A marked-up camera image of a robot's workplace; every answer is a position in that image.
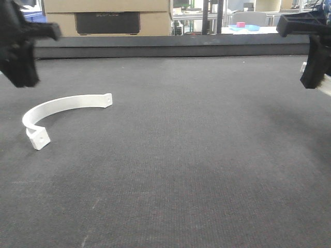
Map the grey office chair back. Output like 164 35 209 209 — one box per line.
231 11 267 26

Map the pink cube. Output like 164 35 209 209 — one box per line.
236 22 246 28

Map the large cardboard box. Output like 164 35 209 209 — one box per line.
43 1 173 37

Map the blue tray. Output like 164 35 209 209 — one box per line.
229 24 261 32

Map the black table edge rail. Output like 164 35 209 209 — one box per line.
35 34 309 59

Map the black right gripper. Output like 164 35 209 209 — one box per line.
276 5 330 89

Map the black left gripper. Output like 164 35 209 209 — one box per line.
1 1 62 87

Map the white curved pipe clamp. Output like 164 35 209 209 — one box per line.
22 93 113 150

